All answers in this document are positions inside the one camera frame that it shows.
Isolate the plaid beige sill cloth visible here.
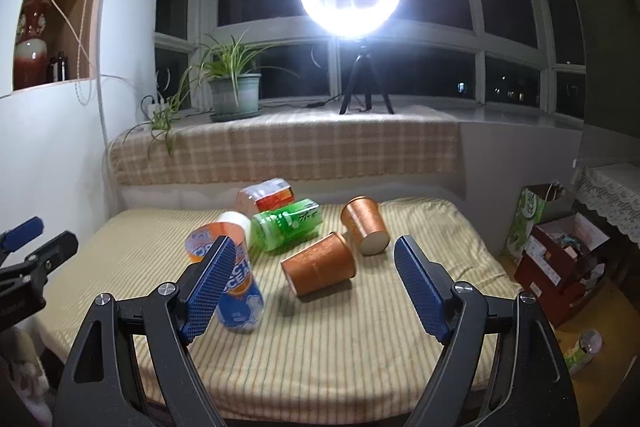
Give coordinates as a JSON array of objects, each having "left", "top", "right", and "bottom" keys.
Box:
[{"left": 110, "top": 106, "right": 462, "bottom": 186}]

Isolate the red cardboard box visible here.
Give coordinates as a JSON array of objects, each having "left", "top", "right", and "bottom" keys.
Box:
[{"left": 514, "top": 212, "right": 611, "bottom": 327}]

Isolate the striped yellow table cloth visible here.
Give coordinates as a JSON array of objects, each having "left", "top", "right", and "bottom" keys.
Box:
[{"left": 35, "top": 198, "right": 518, "bottom": 425}]

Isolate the blue orange Arctic Ocean cup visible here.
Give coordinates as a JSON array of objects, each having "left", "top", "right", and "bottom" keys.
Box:
[{"left": 184, "top": 212, "right": 265, "bottom": 333}]

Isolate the green potted spider plant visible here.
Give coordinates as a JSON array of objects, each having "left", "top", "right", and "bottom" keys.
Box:
[{"left": 122, "top": 31, "right": 300, "bottom": 158}]

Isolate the black light tripod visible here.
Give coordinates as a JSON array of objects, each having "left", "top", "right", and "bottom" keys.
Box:
[{"left": 338, "top": 39, "right": 395, "bottom": 115}]

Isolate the white plastic cup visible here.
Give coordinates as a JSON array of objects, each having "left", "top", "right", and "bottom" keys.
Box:
[{"left": 217, "top": 210, "right": 252, "bottom": 243}]

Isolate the brown paper cup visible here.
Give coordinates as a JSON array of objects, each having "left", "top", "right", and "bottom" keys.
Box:
[
  {"left": 341, "top": 195, "right": 390, "bottom": 256},
  {"left": 280, "top": 232, "right": 357, "bottom": 297}
]

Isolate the white lace cloth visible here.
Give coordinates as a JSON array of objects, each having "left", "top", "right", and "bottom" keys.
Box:
[{"left": 572, "top": 164, "right": 640, "bottom": 245}]

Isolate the white hanging cable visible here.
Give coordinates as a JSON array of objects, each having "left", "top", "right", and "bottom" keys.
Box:
[{"left": 37, "top": 0, "right": 132, "bottom": 228}]

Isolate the red white vase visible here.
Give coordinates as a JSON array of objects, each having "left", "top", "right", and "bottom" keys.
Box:
[{"left": 13, "top": 0, "right": 50, "bottom": 90}]

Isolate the far brown paper cup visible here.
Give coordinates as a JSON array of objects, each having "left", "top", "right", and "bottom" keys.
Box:
[{"left": 341, "top": 195, "right": 390, "bottom": 256}]

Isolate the green white paper bag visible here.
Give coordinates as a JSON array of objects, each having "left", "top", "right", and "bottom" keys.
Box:
[{"left": 504, "top": 182, "right": 575, "bottom": 265}]

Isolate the near brown paper cup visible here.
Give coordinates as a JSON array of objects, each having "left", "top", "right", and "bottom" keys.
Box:
[{"left": 280, "top": 232, "right": 357, "bottom": 297}]

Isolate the small green jar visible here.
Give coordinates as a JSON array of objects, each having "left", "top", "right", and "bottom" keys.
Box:
[{"left": 564, "top": 329, "right": 603, "bottom": 375}]

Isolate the green tea cup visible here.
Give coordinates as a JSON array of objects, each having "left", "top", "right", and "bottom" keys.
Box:
[{"left": 250, "top": 198, "right": 323, "bottom": 251}]

